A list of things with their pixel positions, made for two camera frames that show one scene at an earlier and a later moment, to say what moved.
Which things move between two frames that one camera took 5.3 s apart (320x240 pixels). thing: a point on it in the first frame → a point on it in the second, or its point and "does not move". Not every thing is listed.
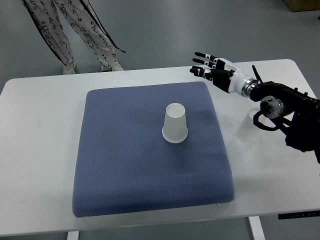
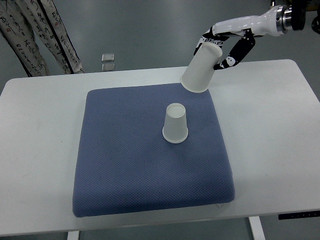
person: [47, 15] → [20, 19]
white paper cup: [246, 131] → [197, 73]
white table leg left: [73, 235] does not move
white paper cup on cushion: [175, 129] does not move
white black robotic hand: [224, 74] → [272, 23]
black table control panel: [298, 215] does not move
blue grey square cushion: [123, 164] does not move
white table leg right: [257, 228] does not move
